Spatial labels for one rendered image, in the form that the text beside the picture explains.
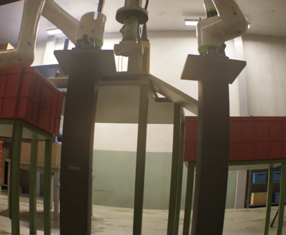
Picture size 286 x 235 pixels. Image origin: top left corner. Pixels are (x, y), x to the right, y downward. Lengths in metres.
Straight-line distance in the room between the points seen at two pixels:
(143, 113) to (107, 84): 0.25
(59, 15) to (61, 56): 0.37
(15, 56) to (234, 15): 0.97
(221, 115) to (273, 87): 6.29
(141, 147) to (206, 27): 0.67
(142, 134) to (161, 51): 6.14
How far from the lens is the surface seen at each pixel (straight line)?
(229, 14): 1.38
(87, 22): 1.46
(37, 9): 1.50
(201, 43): 1.44
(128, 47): 1.93
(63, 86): 2.04
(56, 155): 3.10
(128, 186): 7.10
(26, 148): 3.51
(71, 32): 1.63
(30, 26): 1.46
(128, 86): 1.74
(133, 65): 2.07
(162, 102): 1.98
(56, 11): 1.68
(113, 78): 1.80
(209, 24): 1.45
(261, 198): 6.70
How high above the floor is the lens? 0.38
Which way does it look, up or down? 14 degrees up
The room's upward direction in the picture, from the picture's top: 3 degrees clockwise
